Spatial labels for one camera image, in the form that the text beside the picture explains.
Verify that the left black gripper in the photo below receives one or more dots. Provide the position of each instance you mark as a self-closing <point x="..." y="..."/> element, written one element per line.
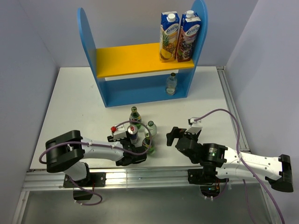
<point x="110" y="139"/>

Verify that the green glass bottle rear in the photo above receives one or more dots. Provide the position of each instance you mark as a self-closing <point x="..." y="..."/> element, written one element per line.
<point x="135" y="118"/>

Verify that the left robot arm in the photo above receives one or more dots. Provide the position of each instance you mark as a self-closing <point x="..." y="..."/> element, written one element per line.
<point x="65" y="153"/>

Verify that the pineapple juice carton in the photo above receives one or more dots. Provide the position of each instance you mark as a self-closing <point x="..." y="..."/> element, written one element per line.
<point x="169" y="26"/>

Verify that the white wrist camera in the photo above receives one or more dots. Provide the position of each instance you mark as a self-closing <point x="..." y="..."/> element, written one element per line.
<point x="195" y="126"/>
<point x="118" y="132"/>

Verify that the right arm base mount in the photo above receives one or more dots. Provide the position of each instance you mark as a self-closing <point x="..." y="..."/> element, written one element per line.
<point x="207" y="179"/>

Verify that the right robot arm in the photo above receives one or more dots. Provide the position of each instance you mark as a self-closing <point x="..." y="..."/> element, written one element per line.
<point x="277" y="171"/>

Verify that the aluminium rail frame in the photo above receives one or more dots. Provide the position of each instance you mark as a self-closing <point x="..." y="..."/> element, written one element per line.
<point x="156" y="191"/>

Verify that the green glass bottle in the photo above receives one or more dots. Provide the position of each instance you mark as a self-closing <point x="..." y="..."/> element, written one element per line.
<point x="135" y="118"/>
<point x="148" y="144"/>

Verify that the energy drink can right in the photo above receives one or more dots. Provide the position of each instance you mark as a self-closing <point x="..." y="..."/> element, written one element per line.
<point x="133" y="133"/>

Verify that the berry juice carton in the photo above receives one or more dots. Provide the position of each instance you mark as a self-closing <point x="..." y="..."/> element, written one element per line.
<point x="189" y="28"/>

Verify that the green glass bottle front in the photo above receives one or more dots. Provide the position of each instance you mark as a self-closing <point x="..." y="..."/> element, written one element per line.
<point x="148" y="144"/>

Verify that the clear glass bottle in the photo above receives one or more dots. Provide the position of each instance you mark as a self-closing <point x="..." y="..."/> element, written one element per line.
<point x="171" y="84"/>
<point x="152" y="128"/>

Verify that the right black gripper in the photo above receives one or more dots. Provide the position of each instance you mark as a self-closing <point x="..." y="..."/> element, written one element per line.
<point x="177" y="132"/>

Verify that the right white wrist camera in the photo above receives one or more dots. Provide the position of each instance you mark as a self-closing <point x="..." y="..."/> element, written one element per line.
<point x="195" y="126"/>

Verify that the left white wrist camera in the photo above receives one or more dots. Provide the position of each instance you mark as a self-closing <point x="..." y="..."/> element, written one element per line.
<point x="118" y="132"/>

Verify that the blue and yellow shelf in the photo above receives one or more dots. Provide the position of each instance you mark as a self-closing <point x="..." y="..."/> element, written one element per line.
<point x="133" y="74"/>

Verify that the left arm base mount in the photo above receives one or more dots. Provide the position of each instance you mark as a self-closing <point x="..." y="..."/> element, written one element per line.
<point x="94" y="180"/>

